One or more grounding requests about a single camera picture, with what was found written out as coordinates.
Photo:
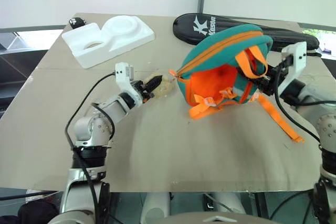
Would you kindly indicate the black racket bag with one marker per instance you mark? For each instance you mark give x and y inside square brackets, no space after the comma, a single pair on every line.
[189,28]

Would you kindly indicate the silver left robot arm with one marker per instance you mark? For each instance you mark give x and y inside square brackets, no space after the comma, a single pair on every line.
[115,108]

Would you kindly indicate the orange and teal backpack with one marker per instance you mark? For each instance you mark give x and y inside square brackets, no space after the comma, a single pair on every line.
[210,51]

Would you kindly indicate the grey robot chest plate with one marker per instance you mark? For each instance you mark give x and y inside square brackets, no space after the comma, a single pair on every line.
[215,219]

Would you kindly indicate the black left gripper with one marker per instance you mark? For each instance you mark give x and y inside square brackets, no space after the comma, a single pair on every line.
[140,90]

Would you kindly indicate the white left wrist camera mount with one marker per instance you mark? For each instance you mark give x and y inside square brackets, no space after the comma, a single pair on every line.
[122,75]

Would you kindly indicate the small black white object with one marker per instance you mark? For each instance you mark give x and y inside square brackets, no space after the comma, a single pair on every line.
[76,22]

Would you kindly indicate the white foam packaging tray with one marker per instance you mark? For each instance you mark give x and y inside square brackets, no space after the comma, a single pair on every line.
[118,37]

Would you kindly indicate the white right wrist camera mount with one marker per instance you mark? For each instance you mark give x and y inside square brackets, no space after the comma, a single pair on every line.
[298,56]

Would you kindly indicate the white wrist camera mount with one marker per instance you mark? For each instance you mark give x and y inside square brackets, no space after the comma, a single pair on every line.
[298,56]
[122,75]

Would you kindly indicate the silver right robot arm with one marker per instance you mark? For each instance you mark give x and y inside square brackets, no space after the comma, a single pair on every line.
[325,127]

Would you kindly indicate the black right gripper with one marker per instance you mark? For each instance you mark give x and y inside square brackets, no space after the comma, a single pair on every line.
[274,82]

